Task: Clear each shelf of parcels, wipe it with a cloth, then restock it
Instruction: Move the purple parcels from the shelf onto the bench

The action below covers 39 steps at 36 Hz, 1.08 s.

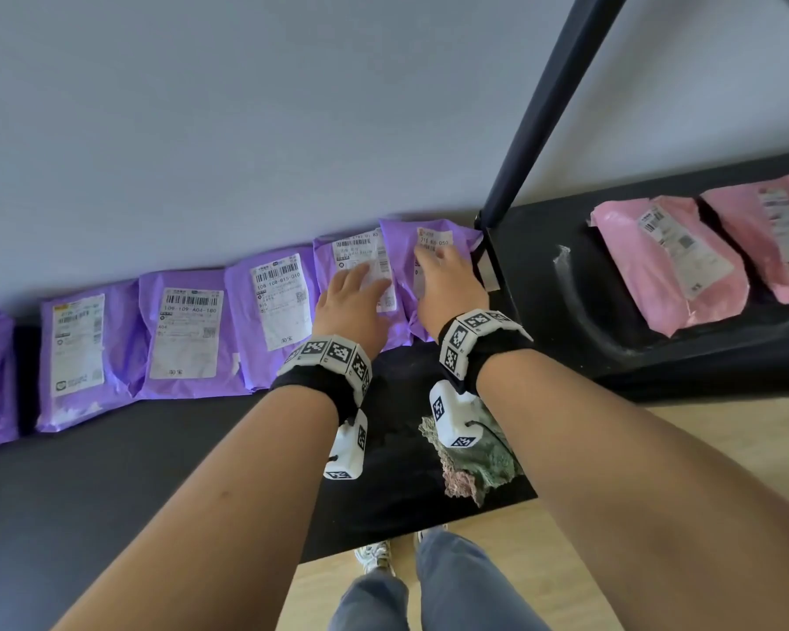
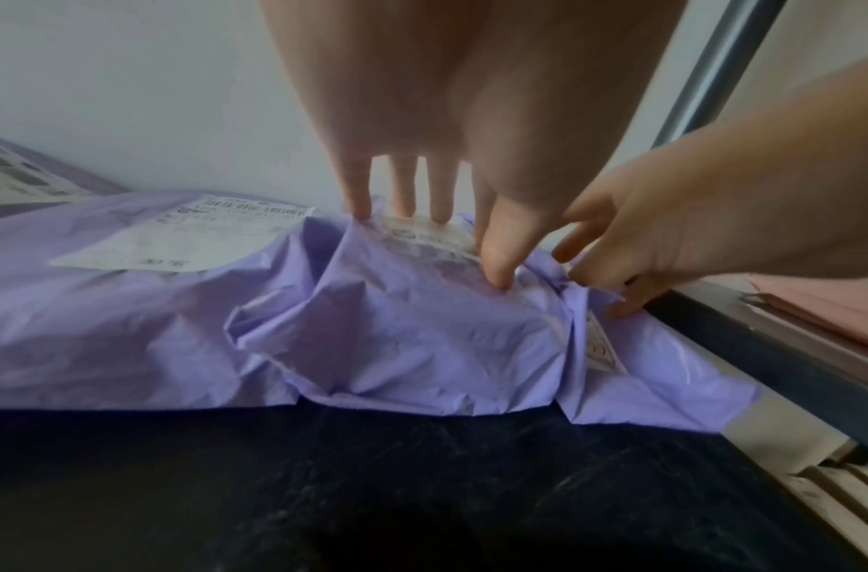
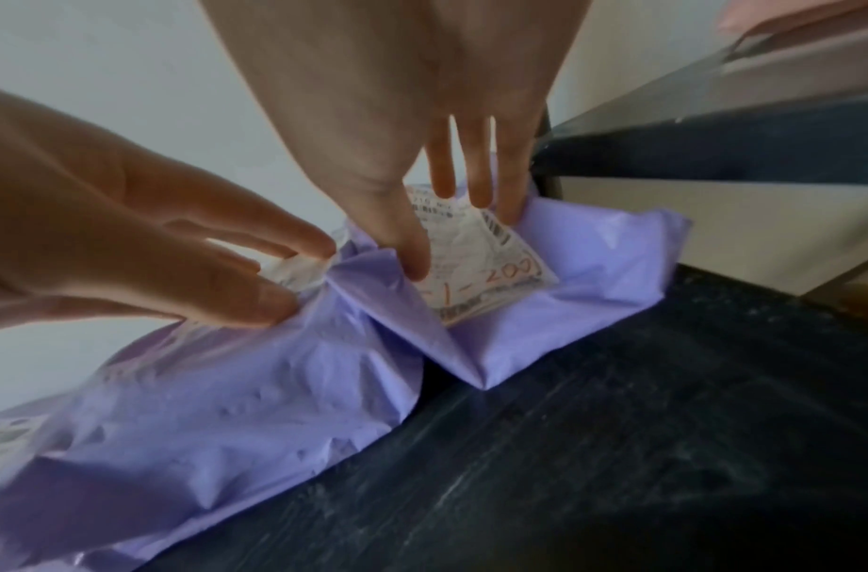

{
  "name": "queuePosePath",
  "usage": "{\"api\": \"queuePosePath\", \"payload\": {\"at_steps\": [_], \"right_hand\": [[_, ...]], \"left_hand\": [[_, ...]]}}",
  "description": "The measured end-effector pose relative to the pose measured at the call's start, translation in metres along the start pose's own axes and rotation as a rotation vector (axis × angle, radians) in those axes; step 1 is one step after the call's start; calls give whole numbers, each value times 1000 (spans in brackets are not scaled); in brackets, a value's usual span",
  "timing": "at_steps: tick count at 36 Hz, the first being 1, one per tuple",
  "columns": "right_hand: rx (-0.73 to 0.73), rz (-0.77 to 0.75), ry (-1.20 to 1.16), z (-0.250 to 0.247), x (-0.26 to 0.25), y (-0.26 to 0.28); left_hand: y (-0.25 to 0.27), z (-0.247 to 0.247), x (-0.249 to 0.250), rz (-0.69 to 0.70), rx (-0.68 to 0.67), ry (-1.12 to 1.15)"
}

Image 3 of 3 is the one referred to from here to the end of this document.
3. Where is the person's left hand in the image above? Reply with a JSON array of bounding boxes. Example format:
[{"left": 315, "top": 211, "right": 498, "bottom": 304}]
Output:
[{"left": 0, "top": 83, "right": 338, "bottom": 336}]

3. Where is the person's right hand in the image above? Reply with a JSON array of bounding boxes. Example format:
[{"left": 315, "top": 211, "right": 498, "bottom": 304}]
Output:
[{"left": 200, "top": 0, "right": 594, "bottom": 283}]

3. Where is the purple plastic package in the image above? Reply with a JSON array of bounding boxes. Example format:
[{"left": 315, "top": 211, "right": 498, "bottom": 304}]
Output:
[
  {"left": 0, "top": 222, "right": 427, "bottom": 572},
  {"left": 330, "top": 180, "right": 694, "bottom": 392}
]

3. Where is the dark metal shelf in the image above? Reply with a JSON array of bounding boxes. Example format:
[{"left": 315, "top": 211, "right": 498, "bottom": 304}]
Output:
[{"left": 132, "top": 30, "right": 868, "bottom": 572}]

